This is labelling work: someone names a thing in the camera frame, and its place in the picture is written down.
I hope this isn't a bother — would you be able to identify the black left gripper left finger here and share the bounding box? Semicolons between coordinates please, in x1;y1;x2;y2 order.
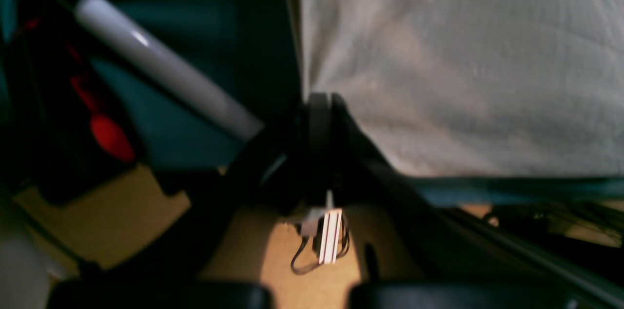
99;99;306;287

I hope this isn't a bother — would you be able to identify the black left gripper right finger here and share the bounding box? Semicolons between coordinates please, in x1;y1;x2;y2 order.
308;94;537;295

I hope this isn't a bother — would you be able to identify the beige T-shirt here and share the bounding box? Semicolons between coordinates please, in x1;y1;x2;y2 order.
288;0;624;177

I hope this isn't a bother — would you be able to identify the aluminium extrusion leg with label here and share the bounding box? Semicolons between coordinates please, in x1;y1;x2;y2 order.
318;209;342;265

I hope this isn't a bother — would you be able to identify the white cylindrical tube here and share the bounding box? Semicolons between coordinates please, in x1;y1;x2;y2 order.
73;0;264;140

